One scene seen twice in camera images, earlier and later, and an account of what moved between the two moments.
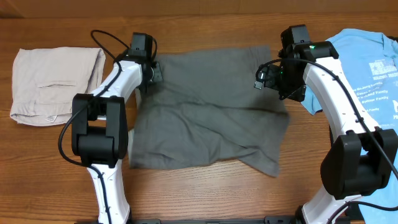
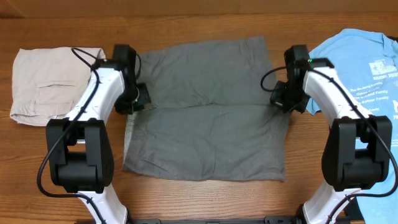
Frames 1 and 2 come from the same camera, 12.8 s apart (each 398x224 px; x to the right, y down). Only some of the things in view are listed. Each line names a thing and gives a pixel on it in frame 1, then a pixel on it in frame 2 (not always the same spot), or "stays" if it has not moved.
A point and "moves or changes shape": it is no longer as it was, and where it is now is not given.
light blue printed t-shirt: x=369 y=58 stays
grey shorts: x=206 y=109 moves or changes shape
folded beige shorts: x=45 y=79 stays
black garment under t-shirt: x=354 y=212 stays
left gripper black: x=157 y=74 → x=145 y=98
